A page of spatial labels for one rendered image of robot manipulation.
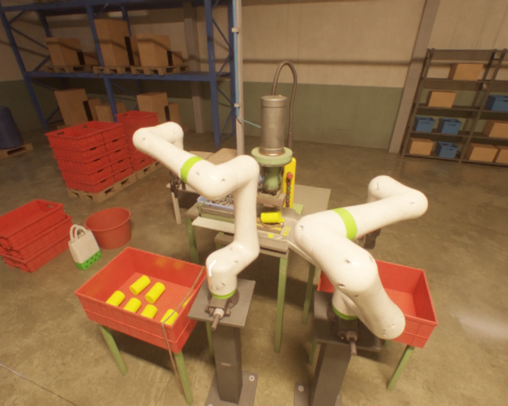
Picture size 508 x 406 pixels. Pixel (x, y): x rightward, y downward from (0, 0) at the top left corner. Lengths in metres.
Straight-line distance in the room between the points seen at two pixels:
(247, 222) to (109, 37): 6.61
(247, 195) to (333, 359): 0.88
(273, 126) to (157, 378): 1.82
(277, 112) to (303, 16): 5.39
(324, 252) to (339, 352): 0.77
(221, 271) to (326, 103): 5.77
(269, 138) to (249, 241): 0.50
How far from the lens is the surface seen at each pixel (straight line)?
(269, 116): 1.29
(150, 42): 6.71
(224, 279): 1.16
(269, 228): 1.56
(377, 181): 1.15
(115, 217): 3.62
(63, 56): 8.58
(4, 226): 3.69
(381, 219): 0.95
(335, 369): 1.55
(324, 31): 6.52
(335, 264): 0.70
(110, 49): 7.43
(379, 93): 6.54
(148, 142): 1.18
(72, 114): 8.94
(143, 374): 2.29
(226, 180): 0.93
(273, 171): 1.39
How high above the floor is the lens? 1.93
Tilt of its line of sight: 30 degrees down
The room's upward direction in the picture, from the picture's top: straight up
